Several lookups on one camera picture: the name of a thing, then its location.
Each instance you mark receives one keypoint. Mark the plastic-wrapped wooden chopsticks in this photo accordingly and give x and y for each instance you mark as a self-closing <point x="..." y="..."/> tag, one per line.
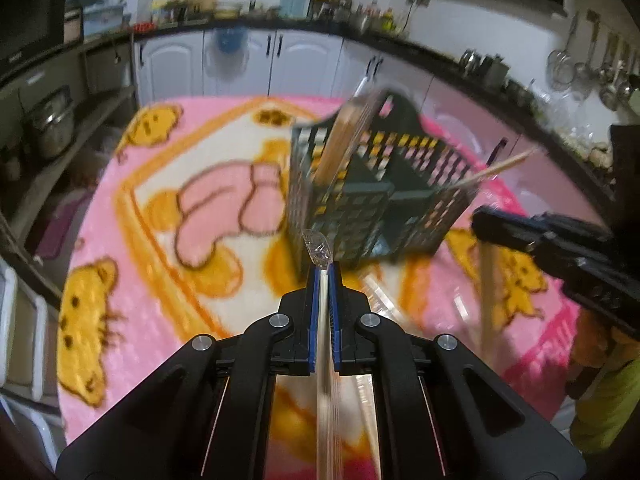
<point x="327" y="420"/>
<point x="340" y="135"/>

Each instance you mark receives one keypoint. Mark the row of hanging kitchen utensils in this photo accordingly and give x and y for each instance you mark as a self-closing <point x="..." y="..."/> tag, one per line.
<point x="580" y="70"/>

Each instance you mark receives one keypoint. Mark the black microwave oven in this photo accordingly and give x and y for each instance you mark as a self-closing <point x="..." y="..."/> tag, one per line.
<point x="25" y="20"/>

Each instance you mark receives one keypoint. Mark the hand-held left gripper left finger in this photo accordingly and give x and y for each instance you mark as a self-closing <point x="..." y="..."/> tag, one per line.
<point x="315" y="320"/>

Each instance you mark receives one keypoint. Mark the white base cabinets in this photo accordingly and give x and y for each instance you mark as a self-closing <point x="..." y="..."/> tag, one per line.
<point x="170" y="65"/>

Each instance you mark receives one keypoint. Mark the pink printed blanket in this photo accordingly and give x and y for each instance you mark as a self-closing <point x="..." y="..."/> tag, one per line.
<point x="150" y="280"/>

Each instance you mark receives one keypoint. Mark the light blue knife block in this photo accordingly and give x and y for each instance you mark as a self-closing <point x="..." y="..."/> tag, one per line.
<point x="294" y="4"/>

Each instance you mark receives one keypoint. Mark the black kitchen countertop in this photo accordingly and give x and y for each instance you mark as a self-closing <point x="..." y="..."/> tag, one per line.
<point x="430" y="52"/>

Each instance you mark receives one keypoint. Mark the pink plastic container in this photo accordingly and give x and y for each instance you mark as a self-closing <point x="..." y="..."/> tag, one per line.
<point x="65" y="225"/>

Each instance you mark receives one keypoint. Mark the group of condiment bottles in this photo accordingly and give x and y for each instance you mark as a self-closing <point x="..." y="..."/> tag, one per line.
<point x="360" y="12"/>

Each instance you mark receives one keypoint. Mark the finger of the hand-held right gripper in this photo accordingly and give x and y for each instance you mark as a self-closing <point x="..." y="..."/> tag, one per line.
<point x="505" y="230"/>

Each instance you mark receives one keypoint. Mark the small steel kettle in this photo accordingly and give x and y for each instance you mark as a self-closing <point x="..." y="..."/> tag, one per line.
<point x="469" y="62"/>

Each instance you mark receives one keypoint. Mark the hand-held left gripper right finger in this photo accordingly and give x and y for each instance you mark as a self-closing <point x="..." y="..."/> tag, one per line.
<point x="334" y="320"/>

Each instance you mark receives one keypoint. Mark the stack of steel pots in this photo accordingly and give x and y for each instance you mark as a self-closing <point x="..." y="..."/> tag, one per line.
<point x="50" y="125"/>

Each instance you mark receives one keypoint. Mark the blue plastic bag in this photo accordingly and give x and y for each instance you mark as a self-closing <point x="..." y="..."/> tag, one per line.
<point x="231" y="40"/>

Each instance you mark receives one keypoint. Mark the light blue storage box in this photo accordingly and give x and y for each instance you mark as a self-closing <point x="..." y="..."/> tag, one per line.
<point x="102" y="20"/>

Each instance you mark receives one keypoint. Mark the wooden storage shelf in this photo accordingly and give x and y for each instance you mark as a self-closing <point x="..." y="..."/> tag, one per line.
<point x="75" y="160"/>

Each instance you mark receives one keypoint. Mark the steel canister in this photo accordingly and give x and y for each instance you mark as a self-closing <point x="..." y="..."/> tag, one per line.
<point x="495" y="71"/>

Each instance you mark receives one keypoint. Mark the clear plastic bag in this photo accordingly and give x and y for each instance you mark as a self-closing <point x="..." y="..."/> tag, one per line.
<point x="562" y="115"/>

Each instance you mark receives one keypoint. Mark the dark green utensil basket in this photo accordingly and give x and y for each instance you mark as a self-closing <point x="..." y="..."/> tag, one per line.
<point x="370" y="200"/>

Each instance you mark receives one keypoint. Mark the white plastic drawer unit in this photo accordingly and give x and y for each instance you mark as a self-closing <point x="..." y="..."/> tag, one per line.
<point x="20" y="340"/>

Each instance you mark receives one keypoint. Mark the pink base cabinets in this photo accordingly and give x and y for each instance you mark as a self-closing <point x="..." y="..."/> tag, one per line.
<point x="465" y="110"/>

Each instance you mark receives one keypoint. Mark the person's green and orange clothing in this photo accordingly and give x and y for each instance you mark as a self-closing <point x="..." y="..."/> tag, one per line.
<point x="605" y="400"/>

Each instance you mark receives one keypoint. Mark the wooden chopstick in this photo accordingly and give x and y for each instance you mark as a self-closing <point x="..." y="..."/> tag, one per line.
<point x="487" y="300"/>
<point x="500" y="166"/>

